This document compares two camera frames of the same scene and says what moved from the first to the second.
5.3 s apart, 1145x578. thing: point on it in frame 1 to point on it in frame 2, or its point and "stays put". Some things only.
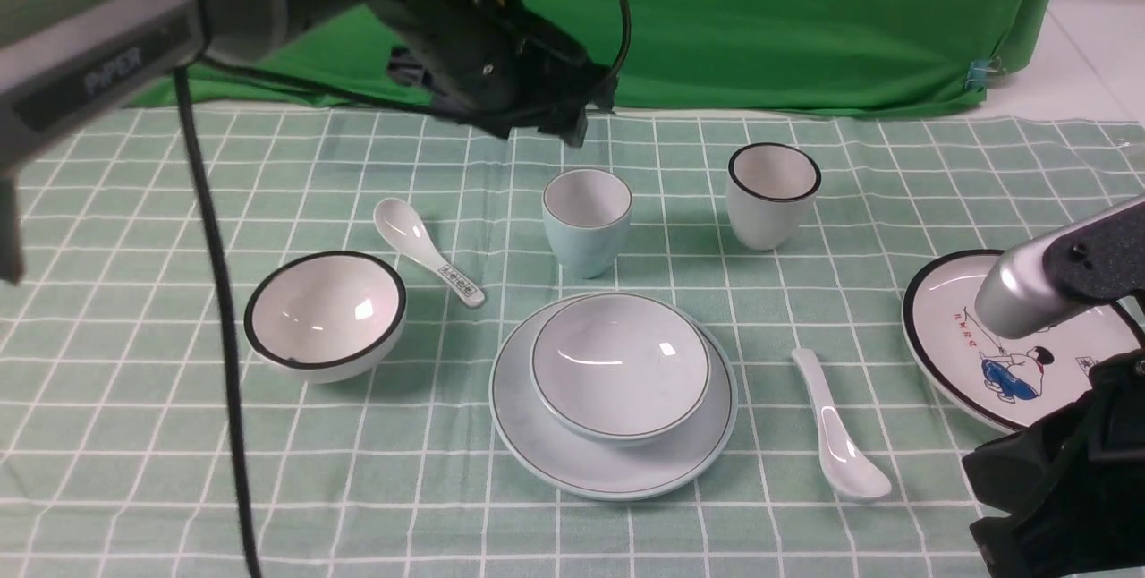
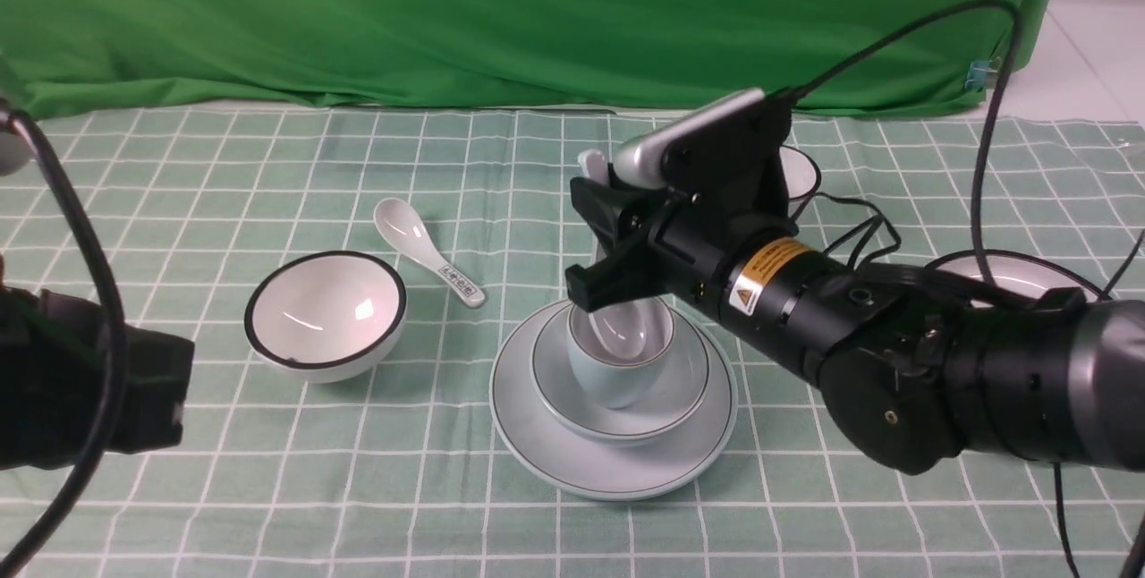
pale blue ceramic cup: [586, 214] to [621, 352]
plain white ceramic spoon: [848, 470] to [625, 330]
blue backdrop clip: [978, 72] stays put
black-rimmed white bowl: [324, 317] stays put
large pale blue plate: [599, 471] stays put
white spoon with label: [405, 227] stays put
